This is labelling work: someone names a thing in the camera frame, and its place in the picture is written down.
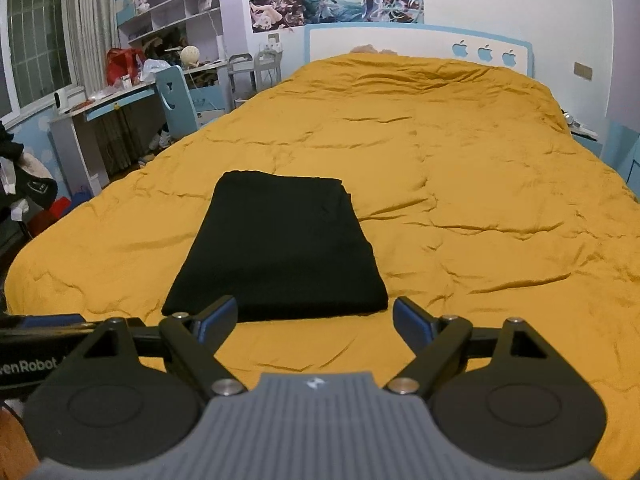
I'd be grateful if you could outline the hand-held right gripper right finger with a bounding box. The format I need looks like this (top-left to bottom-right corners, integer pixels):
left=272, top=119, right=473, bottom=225
left=387, top=296, right=551, bottom=396

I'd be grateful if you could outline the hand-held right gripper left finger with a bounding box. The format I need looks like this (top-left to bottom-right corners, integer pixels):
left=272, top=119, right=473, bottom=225
left=75, top=295, right=247, bottom=397

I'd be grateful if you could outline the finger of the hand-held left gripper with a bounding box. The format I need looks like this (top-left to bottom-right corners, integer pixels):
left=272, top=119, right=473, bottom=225
left=0, top=312, right=99, bottom=343

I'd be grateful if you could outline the black long-sleeve shirt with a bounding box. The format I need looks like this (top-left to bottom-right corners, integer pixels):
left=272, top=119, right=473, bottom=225
left=161, top=170, right=390, bottom=323

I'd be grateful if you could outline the pile of dark clothes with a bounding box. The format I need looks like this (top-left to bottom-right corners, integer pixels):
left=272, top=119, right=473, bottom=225
left=0, top=125, right=58, bottom=211

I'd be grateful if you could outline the red box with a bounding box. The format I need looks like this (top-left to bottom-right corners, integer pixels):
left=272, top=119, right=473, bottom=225
left=27, top=197, right=71, bottom=236

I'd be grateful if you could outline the mustard yellow blanket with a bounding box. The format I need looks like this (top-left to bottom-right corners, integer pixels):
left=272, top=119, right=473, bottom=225
left=2, top=52, right=640, bottom=461

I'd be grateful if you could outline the white and blue desk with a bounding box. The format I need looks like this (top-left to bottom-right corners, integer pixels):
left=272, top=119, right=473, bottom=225
left=49, top=60, right=236, bottom=198

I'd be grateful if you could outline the light blue chair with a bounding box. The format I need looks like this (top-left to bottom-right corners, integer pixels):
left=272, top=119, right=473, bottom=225
left=154, top=65, right=226, bottom=141

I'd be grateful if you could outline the blue nightstand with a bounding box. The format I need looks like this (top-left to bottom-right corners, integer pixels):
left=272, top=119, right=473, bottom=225
left=562, top=110, right=601, bottom=156

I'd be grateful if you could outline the white plastic bag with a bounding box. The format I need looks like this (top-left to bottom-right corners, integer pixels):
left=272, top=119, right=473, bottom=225
left=142, top=58, right=173, bottom=78

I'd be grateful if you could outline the red bag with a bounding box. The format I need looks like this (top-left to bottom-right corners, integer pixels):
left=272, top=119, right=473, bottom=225
left=106, top=48, right=146, bottom=86

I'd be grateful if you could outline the blue and white wardrobe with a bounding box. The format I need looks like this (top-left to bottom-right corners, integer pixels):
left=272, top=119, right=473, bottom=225
left=602, top=120, right=640, bottom=186

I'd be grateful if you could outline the white and blue headboard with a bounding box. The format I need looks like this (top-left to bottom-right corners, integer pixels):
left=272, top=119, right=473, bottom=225
left=304, top=22, right=535, bottom=78

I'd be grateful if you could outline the barred window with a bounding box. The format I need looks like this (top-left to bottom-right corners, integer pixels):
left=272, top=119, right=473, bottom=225
left=0, top=0, right=76, bottom=116

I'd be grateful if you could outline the light striped curtain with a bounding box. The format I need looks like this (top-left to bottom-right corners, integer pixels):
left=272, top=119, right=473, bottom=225
left=65, top=0, right=121, bottom=93

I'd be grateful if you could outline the white and blue shelf unit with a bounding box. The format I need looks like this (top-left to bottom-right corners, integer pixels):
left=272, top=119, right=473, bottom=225
left=115, top=0, right=223, bottom=68

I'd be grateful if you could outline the wall poster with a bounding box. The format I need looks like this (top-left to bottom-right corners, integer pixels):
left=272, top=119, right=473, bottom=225
left=249, top=0, right=425, bottom=35

